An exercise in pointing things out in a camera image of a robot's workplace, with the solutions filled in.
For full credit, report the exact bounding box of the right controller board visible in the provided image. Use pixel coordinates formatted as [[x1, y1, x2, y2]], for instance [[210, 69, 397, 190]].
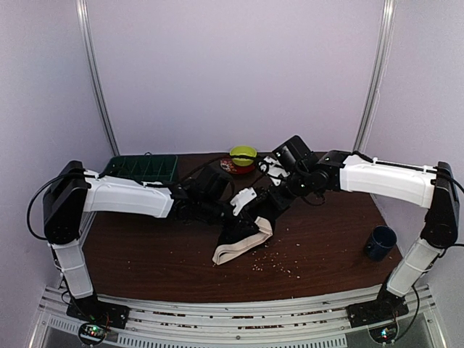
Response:
[[369, 323, 398, 344]]

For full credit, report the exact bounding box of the aluminium frame post right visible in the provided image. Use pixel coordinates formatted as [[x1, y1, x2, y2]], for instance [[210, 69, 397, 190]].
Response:
[[352, 0, 396, 152]]

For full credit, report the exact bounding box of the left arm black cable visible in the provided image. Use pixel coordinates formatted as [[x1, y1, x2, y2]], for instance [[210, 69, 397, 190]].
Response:
[[27, 155, 233, 242]]

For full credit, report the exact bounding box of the green plastic divider tray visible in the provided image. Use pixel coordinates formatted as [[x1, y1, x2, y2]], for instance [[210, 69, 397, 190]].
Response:
[[102, 153, 178, 182]]

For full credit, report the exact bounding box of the lime green plastic bowl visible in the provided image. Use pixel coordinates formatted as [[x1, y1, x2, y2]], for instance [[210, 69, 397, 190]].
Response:
[[229, 146, 257, 167]]

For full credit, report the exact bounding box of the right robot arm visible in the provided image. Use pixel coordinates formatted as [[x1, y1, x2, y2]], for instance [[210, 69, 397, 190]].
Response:
[[258, 145, 461, 320]]

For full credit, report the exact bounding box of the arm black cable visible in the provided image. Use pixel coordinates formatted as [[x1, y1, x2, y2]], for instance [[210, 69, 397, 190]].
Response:
[[27, 155, 233, 242], [431, 170, 464, 247]]

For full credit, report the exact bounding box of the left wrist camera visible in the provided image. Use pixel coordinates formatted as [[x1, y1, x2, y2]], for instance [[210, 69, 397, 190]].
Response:
[[196, 165, 233, 200]]

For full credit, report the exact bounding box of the red floral plate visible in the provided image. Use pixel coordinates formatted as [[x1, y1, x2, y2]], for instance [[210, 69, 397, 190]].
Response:
[[219, 157, 255, 175]]

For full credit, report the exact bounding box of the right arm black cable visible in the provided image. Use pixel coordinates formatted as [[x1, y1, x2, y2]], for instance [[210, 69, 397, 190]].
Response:
[[431, 170, 464, 247]]

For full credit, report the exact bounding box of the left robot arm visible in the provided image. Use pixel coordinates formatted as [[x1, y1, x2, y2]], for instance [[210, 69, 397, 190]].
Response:
[[43, 161, 273, 322]]

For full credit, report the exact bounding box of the dark blue mug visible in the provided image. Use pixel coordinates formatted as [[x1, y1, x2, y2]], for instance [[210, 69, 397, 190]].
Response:
[[363, 225, 397, 262]]

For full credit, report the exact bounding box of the aluminium frame post left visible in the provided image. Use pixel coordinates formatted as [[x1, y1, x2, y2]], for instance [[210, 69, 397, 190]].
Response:
[[75, 0, 120, 156]]

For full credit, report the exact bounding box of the black underwear beige waistband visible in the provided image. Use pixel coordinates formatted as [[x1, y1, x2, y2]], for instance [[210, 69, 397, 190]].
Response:
[[212, 188, 296, 265]]

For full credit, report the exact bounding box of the aluminium frame post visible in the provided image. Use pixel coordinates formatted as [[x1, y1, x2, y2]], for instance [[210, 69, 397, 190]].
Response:
[[75, 0, 120, 156], [352, 0, 396, 152]]

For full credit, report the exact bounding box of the left controller board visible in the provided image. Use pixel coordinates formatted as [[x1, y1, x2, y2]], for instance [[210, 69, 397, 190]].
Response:
[[78, 323, 109, 345]]

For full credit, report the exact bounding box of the controller board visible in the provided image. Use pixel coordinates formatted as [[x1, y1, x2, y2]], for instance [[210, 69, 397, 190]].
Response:
[[369, 323, 398, 344], [78, 323, 109, 345]]

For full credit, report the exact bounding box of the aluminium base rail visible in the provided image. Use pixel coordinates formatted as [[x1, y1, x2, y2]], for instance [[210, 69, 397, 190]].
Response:
[[26, 285, 452, 347]]

